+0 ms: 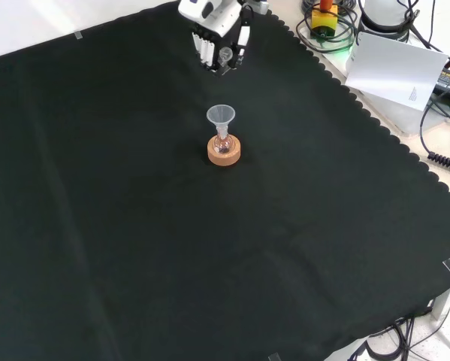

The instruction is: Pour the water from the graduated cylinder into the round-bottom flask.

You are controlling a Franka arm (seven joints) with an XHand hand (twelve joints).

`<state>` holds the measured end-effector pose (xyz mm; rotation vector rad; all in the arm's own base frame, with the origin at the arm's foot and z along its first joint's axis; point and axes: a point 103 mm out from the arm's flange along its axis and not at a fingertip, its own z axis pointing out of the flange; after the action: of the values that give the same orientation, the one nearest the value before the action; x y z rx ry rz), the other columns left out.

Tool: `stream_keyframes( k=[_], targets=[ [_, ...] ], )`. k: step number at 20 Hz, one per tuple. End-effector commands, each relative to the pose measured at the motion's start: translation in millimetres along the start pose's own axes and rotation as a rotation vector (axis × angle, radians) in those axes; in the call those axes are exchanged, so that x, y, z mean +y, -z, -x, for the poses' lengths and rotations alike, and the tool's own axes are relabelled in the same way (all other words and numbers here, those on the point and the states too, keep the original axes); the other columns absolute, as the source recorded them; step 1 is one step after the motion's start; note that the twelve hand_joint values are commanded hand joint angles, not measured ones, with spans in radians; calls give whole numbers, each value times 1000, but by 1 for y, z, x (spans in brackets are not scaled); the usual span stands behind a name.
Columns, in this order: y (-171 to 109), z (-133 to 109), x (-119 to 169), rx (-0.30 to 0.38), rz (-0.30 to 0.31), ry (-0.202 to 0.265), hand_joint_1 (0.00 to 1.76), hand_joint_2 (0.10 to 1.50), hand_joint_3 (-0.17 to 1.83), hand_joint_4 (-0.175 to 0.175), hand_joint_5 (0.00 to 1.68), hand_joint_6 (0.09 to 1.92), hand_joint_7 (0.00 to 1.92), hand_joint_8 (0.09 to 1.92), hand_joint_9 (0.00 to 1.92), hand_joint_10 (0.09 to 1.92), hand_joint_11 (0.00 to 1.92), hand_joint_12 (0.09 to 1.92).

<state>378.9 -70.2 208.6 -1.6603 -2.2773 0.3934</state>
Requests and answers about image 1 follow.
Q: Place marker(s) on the small glass round-bottom flask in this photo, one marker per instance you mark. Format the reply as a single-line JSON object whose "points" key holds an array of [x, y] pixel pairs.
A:
{"points": [[223, 144]]}

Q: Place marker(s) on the clear plastic funnel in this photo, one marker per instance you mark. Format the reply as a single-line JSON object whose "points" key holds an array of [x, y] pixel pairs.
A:
{"points": [[221, 114]]}

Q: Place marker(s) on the black bench cloth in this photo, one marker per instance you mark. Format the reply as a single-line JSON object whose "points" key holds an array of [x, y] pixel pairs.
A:
{"points": [[134, 225]]}

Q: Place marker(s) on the yellow stop button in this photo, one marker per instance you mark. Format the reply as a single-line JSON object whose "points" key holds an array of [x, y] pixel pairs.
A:
{"points": [[324, 20]]}

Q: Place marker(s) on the pale board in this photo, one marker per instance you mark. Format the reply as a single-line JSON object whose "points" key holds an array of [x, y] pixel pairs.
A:
{"points": [[393, 67]]}

